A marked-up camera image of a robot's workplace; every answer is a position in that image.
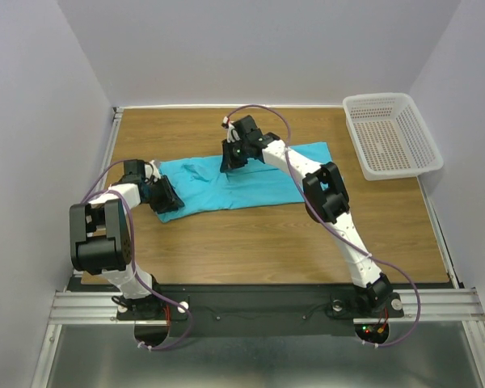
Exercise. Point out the white plastic basket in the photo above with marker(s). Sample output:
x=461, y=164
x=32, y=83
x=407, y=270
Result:
x=390, y=137

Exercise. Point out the left aluminium side rail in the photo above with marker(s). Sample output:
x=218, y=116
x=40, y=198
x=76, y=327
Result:
x=111, y=136

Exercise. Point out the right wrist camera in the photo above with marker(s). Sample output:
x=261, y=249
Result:
x=231, y=133

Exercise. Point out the turquoise t-shirt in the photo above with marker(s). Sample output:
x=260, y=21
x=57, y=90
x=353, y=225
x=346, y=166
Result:
x=199, y=183

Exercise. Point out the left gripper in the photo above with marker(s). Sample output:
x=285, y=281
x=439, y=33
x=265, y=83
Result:
x=170, y=200

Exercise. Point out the aluminium frame rail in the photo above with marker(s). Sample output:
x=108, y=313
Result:
x=89, y=308

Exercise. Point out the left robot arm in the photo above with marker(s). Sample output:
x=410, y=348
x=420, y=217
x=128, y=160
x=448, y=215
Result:
x=101, y=236

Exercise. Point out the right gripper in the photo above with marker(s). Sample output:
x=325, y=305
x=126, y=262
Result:
x=227, y=162

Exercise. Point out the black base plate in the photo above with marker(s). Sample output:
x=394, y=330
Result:
x=259, y=310

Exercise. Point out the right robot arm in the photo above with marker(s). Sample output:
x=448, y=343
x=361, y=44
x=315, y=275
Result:
x=326, y=200

